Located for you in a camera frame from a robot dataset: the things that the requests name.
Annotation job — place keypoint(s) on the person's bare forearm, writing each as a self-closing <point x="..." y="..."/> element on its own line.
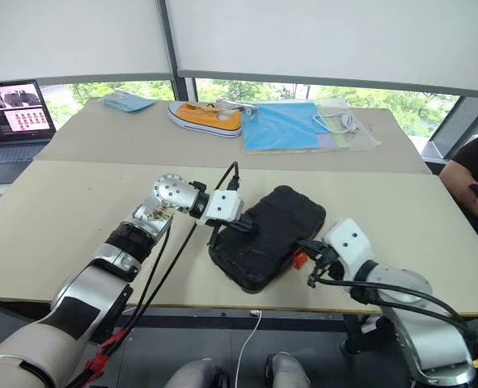
<point x="457" y="182"/>

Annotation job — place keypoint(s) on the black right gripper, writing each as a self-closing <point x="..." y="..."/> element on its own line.
<point x="331" y="260"/>

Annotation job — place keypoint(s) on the light blue fabric packet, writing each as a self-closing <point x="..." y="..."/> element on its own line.
<point x="127" y="103"/>

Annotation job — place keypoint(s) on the wide white roller blind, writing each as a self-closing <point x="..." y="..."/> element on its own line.
<point x="335" y="36"/>

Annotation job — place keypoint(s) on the grey window pillar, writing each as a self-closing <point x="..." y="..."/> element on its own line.
<point x="178" y="52"/>

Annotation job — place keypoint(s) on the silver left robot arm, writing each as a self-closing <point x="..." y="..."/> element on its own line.
<point x="81" y="291"/>

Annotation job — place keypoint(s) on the pastel paper sheets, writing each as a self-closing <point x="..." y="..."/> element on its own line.
<point x="335" y="140"/>

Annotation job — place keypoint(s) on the black table frame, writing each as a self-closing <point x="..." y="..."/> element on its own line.
<point x="263" y="319"/>

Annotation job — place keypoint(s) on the black plastic tool case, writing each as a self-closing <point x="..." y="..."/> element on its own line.
<point x="271" y="234"/>

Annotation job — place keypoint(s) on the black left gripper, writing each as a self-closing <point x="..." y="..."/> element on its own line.
<point x="238" y="225"/>

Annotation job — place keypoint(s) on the small white roller blind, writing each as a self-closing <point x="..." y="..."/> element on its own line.
<point x="73" y="36"/>

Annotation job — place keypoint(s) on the grey rounded shape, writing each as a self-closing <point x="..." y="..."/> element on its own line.
<point x="194" y="376"/>
<point x="287" y="369"/>

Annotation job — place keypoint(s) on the orange tool case latch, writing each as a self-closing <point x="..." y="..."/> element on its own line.
<point x="300" y="260"/>

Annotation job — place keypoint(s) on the clear plastic zip bag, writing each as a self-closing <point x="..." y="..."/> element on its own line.
<point x="364" y="135"/>

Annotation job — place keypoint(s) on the small clear plastic packet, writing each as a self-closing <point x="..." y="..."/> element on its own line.
<point x="238" y="107"/>

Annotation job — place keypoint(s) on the open laptop computer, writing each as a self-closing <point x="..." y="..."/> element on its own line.
<point x="12" y="121"/>

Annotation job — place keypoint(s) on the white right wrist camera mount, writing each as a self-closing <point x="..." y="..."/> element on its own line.
<point x="352" y="242"/>

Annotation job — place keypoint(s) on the yellow canvas sneaker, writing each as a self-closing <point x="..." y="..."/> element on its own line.
<point x="206" y="117"/>

